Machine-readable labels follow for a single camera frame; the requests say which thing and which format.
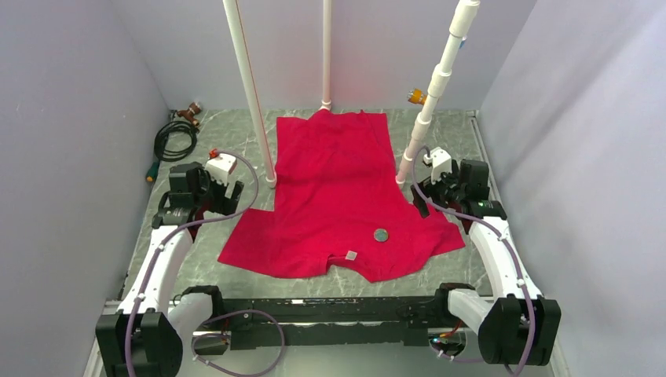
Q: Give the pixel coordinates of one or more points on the red t-shirt garment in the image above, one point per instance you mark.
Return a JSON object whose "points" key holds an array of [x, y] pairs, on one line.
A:
{"points": [[335, 187]]}

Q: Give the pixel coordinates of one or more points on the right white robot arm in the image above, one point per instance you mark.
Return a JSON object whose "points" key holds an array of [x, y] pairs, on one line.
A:
{"points": [[518, 327]]}

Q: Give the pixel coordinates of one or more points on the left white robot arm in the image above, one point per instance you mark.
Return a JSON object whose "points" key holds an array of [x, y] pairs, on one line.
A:
{"points": [[141, 338]]}

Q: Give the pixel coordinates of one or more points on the middle white PVC pole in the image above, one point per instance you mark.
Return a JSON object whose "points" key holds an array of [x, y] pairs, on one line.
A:
{"points": [[326, 54]]}

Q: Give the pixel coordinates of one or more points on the left white PVC pole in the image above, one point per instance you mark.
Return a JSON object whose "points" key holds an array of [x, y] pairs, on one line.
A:
{"points": [[239, 42]]}

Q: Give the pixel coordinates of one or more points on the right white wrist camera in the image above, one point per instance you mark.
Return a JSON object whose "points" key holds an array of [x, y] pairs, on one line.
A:
{"points": [[440, 163]]}

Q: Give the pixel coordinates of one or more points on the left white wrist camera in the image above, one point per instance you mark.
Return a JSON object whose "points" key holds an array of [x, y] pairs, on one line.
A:
{"points": [[220, 166]]}

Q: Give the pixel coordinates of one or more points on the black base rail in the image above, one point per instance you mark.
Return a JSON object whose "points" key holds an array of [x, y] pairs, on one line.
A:
{"points": [[249, 323]]}

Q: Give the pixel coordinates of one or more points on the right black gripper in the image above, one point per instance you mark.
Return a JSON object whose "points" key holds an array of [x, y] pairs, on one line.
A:
{"points": [[429, 190]]}

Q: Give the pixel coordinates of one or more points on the right white jointed PVC pole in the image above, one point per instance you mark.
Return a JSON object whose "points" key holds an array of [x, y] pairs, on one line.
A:
{"points": [[465, 12]]}

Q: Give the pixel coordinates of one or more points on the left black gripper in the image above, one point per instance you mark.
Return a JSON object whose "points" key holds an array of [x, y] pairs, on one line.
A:
{"points": [[224, 204]]}

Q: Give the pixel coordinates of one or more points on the orange yellow knob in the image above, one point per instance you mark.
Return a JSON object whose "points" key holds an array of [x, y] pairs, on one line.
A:
{"points": [[417, 96]]}

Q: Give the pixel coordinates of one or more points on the brown clamp tool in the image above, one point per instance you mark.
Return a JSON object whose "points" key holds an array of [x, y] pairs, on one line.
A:
{"points": [[190, 113]]}

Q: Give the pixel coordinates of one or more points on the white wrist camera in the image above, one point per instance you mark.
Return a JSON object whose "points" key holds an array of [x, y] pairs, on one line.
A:
{"points": [[220, 166], [440, 163]]}

